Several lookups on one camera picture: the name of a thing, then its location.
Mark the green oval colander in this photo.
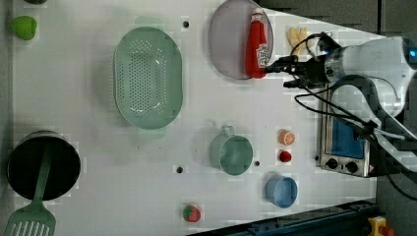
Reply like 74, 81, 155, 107
113, 16, 183, 139

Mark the small red strawberry toy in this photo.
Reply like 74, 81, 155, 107
279, 150, 292, 162

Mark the green cup with handle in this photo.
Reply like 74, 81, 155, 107
208, 125, 254, 176

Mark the red ketchup bottle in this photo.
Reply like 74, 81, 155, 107
245, 8, 269, 79

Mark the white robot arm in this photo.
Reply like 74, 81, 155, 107
263, 33, 416, 174

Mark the black toaster oven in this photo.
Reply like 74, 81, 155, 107
316, 88, 407, 179

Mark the peeled banana toy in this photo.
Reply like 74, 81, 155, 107
287, 27, 307, 56

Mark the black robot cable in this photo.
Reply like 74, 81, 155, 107
289, 31, 417, 202

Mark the orange slice toy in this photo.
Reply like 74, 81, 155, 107
278, 130, 295, 146

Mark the green slotted spatula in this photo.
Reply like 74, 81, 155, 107
3, 146, 56, 236

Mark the red strawberry with leaves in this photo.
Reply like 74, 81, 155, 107
183, 205, 201, 222

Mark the blue aluminium frame rail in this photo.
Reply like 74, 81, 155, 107
188, 201, 380, 236

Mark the black utensil holder cup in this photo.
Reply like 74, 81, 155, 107
7, 131, 81, 201

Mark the green pear toy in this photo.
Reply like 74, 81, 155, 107
11, 16, 37, 40

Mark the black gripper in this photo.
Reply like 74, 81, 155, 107
265, 55, 328, 89

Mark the grey oval plate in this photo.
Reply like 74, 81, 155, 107
208, 0, 273, 80

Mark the blue cup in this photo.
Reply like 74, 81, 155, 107
266, 174, 298, 208

